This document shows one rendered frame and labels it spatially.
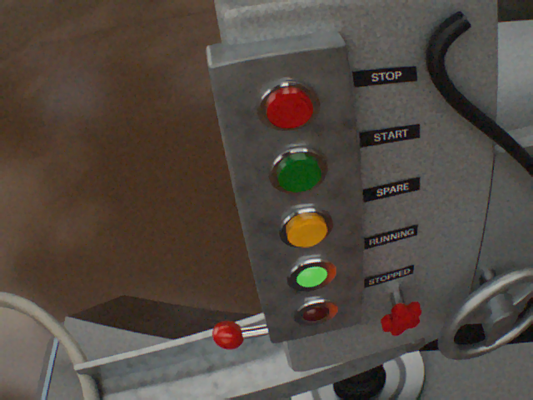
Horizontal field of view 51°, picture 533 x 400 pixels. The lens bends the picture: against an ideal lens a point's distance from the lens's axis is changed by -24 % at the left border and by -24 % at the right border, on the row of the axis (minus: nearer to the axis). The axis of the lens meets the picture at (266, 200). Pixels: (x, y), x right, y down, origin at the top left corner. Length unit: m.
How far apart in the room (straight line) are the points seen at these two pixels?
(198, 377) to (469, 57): 0.62
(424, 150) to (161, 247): 1.93
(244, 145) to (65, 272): 2.04
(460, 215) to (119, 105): 2.61
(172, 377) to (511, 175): 0.58
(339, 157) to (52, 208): 2.31
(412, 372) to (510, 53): 0.55
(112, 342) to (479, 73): 0.85
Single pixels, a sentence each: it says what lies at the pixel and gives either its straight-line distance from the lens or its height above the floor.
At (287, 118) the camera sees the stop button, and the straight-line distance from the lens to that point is 0.39.
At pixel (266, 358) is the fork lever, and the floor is 0.97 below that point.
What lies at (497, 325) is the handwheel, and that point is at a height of 1.20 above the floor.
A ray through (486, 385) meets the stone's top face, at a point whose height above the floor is 0.82.
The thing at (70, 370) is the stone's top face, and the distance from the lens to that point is 1.12.
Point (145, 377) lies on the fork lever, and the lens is 0.95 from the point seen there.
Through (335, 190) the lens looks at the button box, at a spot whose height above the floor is 1.40.
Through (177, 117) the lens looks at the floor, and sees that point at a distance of 2.84.
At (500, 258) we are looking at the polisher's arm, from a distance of 0.64.
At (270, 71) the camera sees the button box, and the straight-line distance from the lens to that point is 0.38.
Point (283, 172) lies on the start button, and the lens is 0.42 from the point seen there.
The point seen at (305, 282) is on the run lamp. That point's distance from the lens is 0.50.
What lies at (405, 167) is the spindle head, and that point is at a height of 1.39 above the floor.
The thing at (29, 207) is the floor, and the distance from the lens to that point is 2.77.
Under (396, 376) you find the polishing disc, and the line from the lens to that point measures 0.98.
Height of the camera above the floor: 1.72
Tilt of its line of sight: 45 degrees down
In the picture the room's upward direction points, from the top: 11 degrees counter-clockwise
